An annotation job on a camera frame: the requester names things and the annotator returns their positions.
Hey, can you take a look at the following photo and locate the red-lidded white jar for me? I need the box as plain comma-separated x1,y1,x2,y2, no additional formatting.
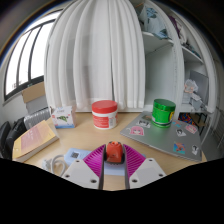
91,99,119,130

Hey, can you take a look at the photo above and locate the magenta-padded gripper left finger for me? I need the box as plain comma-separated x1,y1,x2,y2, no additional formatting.
61,143,107,190

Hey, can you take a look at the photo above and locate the wooden stool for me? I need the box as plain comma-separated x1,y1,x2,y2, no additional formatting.
191,111,211,135

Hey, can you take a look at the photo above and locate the small white printed box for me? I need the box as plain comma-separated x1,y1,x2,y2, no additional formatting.
50,105,77,129

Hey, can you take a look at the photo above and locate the white power cable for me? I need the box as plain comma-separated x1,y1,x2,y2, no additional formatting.
41,154,69,176

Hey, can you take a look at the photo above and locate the yellow and pink book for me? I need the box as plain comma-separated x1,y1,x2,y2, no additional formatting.
12,119,60,163

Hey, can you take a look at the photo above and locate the colourful patterned bag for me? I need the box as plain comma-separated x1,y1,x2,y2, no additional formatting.
178,112,199,127

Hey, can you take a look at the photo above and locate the silver ribbed suitcase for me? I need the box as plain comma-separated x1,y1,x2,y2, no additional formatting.
23,106,53,130

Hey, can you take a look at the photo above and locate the orange charger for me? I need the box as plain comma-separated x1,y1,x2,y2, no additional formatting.
105,140,126,164

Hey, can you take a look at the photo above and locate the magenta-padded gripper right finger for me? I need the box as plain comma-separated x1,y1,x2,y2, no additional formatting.
123,143,167,190

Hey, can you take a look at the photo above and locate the grey box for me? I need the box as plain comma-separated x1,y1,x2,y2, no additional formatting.
25,95,48,114

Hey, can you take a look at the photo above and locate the green round tin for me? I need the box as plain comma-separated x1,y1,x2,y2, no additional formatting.
151,98,177,129

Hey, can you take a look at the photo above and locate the white curtain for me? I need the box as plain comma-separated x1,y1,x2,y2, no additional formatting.
44,0,147,113

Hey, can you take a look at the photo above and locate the brown cardboard box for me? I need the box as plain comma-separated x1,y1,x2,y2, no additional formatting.
21,80,48,104

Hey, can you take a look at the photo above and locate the silver laptop with stickers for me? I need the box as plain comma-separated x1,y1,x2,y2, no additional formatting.
119,112,204,163

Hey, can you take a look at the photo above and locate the dark-framed window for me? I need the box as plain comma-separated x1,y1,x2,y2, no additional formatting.
3,9,63,101

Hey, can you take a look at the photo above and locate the white shelf unit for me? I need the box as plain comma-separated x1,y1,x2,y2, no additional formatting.
129,0,218,114

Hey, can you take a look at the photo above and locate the black bag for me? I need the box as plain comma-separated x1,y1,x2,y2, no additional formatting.
8,116,28,148
0,120,13,158

